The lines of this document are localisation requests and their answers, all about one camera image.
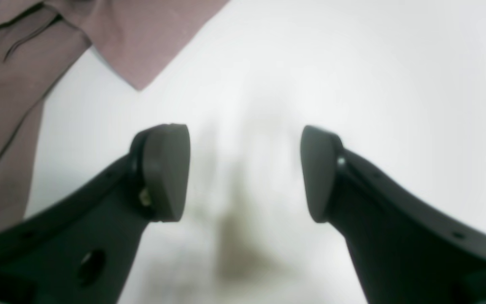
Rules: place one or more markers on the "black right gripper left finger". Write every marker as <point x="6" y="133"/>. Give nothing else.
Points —
<point x="81" y="250"/>

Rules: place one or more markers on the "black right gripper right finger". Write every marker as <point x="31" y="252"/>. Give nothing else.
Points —
<point x="403" y="250"/>

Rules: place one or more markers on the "mauve T-shirt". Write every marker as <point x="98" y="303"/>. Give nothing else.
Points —
<point x="41" y="39"/>

